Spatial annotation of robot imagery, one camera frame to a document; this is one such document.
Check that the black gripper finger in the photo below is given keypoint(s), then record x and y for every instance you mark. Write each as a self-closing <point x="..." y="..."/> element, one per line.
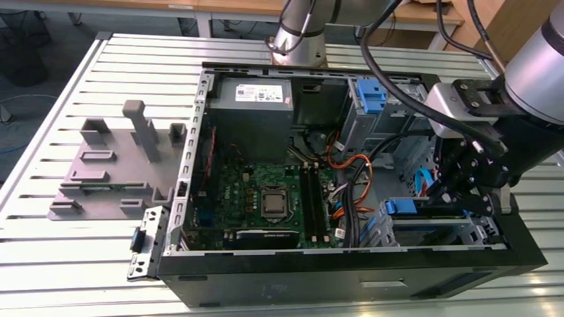
<point x="481" y="203"/>
<point x="449" y="165"/>

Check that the hard disk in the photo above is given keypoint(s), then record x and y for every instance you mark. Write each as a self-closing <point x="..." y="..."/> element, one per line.
<point x="402" y="206"/>

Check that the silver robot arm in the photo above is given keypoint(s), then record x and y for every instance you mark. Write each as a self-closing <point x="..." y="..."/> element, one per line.
<point x="537" y="66"/>

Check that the metal disk bay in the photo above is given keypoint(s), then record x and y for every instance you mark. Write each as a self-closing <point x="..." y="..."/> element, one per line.
<point x="440" y="223"/>

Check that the grey metal drive cage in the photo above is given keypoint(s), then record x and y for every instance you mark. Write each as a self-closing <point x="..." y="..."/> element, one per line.
<point x="388" y="122"/>

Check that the black RAM slot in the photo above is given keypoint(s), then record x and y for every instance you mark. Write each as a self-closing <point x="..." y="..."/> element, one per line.
<point x="322" y="218"/>
<point x="310" y="218"/>

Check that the brown wooden cabinet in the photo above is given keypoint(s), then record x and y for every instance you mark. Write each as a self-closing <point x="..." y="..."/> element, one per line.
<point x="514" y="16"/>

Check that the silver CPU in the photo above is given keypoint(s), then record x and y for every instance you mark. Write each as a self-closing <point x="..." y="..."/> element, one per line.
<point x="273" y="202"/>

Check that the black PC case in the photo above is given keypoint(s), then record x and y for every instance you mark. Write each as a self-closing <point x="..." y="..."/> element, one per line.
<point x="308" y="277"/>

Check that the grey power supply unit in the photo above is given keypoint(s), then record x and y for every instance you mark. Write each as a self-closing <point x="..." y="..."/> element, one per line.
<point x="246" y="132"/>

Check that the black graphics card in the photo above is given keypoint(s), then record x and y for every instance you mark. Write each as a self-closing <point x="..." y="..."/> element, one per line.
<point x="264" y="237"/>

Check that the green motherboard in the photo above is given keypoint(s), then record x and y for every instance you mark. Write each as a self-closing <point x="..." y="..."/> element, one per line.
<point x="237" y="175"/>

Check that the blue expansion slot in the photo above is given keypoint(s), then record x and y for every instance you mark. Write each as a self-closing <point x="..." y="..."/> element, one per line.
<point x="205" y="218"/>

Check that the grey parts rack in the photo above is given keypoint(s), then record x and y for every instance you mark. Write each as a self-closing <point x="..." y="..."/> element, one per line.
<point x="114" y="158"/>

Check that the green RAM stick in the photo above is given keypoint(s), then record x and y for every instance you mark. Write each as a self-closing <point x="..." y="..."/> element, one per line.
<point x="94" y="189"/>

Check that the black round bin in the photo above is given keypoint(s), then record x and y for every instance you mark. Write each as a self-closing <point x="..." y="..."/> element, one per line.
<point x="26" y="66"/>

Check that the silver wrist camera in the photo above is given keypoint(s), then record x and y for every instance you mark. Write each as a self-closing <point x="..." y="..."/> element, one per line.
<point x="444" y="105"/>

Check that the metal card retention bracket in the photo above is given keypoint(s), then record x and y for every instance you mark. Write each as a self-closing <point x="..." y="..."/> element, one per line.
<point x="152" y="224"/>

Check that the wooden desk white frame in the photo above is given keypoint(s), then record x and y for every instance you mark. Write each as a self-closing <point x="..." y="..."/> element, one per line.
<point x="132" y="5"/>

